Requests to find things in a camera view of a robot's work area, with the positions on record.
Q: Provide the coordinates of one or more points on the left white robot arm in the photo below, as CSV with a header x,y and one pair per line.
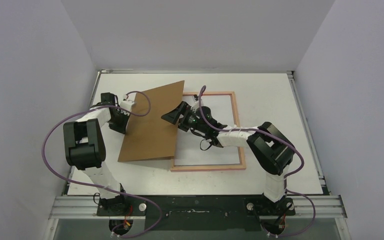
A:
x,y
85,149

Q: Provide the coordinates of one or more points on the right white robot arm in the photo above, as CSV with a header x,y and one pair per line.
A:
x,y
271,148

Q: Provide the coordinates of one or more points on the blue landscape photo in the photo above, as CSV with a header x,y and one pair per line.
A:
x,y
192,150

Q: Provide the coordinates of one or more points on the pink picture frame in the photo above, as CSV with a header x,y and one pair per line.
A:
x,y
234,137

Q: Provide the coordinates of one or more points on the aluminium rail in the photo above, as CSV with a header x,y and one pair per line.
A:
x,y
83,207

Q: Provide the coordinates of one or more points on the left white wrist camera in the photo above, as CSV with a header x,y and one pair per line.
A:
x,y
126,104

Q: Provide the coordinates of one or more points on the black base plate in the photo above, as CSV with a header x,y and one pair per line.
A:
x,y
199,212

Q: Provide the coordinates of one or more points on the brown cardboard backing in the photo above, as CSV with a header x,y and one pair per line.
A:
x,y
150,137

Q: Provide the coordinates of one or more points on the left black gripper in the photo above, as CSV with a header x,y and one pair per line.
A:
x,y
122,128

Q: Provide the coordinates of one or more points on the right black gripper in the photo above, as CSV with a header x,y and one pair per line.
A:
x,y
183,117

